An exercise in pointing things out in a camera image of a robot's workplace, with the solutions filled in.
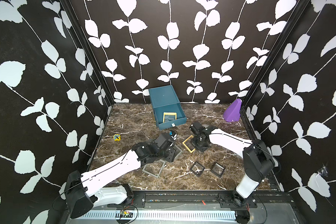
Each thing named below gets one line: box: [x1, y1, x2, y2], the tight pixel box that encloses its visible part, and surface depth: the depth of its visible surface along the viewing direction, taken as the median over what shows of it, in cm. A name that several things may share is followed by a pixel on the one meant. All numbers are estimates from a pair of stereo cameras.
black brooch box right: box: [210, 161, 225, 178], surface depth 87 cm
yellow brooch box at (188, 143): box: [182, 134, 196, 154], surface depth 90 cm
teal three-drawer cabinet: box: [148, 84, 188, 131], surface depth 97 cm
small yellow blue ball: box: [112, 133, 121, 142], surface depth 100 cm
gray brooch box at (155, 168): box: [141, 159, 166, 179], surface depth 87 cm
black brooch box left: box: [189, 161, 205, 177], surface depth 87 cm
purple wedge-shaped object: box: [223, 98, 243, 122], surface depth 106 cm
